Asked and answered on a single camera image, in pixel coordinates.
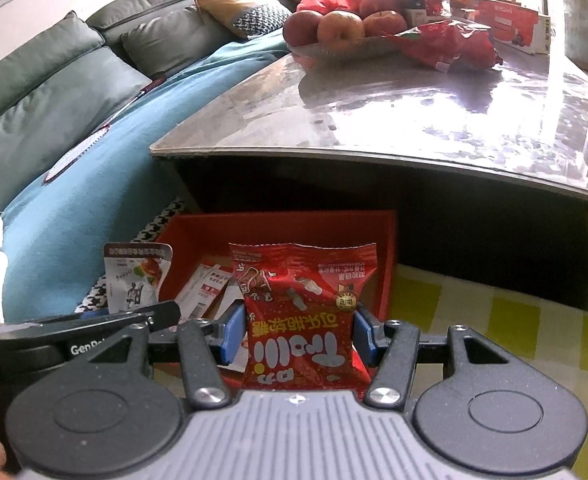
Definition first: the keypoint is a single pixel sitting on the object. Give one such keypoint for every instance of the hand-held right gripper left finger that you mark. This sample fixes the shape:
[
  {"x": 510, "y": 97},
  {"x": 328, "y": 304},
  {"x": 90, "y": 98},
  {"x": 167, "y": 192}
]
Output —
[{"x": 234, "y": 332}]

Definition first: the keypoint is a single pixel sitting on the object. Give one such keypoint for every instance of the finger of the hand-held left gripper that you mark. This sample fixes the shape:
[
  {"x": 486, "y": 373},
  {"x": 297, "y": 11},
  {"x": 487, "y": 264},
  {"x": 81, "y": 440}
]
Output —
[{"x": 164, "y": 315}]

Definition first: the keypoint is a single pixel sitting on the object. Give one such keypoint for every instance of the red apple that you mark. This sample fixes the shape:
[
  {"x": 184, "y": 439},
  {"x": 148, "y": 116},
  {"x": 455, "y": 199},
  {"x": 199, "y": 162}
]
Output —
[
  {"x": 301, "y": 27},
  {"x": 376, "y": 2},
  {"x": 384, "y": 22},
  {"x": 341, "y": 27}
]

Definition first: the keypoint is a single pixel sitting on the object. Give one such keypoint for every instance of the large green cushion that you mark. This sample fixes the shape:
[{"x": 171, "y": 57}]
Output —
[{"x": 39, "y": 95}]

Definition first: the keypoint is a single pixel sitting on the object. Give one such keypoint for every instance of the dark small box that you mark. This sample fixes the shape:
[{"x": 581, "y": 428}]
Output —
[{"x": 416, "y": 4}]

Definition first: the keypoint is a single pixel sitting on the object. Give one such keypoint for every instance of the small green cushion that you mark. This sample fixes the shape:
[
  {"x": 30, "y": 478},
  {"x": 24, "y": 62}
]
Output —
[{"x": 174, "y": 45}]

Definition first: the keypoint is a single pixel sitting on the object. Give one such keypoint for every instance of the glossy stone coffee table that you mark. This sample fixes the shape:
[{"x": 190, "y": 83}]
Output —
[{"x": 423, "y": 110}]

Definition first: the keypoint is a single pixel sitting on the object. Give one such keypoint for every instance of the red storage box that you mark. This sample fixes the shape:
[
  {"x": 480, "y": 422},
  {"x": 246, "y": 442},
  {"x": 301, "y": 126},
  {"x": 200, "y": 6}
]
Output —
[{"x": 284, "y": 227}]

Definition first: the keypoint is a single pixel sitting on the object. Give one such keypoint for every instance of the red candy packet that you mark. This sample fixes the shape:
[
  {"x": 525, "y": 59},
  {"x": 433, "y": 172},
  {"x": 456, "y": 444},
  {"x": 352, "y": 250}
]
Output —
[{"x": 299, "y": 355}]

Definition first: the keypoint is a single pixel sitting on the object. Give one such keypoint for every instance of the red and white carton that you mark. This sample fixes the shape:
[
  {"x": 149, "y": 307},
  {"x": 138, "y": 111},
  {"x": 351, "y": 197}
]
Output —
[{"x": 516, "y": 20}]

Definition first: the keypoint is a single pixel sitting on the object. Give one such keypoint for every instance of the teal blanket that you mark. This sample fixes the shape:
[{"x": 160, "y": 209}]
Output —
[{"x": 124, "y": 185}]

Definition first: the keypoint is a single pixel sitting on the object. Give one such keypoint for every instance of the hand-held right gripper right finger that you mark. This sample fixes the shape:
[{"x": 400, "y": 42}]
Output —
[{"x": 361, "y": 332}]

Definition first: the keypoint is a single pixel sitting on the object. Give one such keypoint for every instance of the houndstooth patterned cloth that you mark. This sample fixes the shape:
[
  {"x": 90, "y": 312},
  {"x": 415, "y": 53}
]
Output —
[{"x": 169, "y": 210}]

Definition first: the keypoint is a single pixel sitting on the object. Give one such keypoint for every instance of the white packet with orange print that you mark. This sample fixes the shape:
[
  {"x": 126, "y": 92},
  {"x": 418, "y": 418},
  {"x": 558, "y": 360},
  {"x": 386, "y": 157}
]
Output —
[{"x": 129, "y": 285}]

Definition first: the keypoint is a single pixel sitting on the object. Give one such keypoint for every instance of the badminton racket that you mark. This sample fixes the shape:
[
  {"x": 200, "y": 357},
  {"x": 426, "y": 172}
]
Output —
[{"x": 74, "y": 152}]

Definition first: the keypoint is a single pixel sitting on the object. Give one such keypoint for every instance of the yellow patterned pillow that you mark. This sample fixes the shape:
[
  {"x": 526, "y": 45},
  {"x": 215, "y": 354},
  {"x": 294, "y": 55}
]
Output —
[{"x": 239, "y": 7}]

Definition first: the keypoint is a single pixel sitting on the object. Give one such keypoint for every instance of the long red and white packet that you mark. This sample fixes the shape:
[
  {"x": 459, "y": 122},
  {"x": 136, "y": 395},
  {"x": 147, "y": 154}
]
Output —
[{"x": 209, "y": 290}]

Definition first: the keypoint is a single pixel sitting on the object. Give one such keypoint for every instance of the crumpled red snack bag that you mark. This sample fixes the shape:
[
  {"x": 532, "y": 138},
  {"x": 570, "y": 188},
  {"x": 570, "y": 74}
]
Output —
[{"x": 448, "y": 42}]

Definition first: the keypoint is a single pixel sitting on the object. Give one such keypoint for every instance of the yellow checked cloth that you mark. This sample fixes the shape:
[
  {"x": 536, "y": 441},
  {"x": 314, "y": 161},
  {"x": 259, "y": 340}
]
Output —
[{"x": 473, "y": 300}]

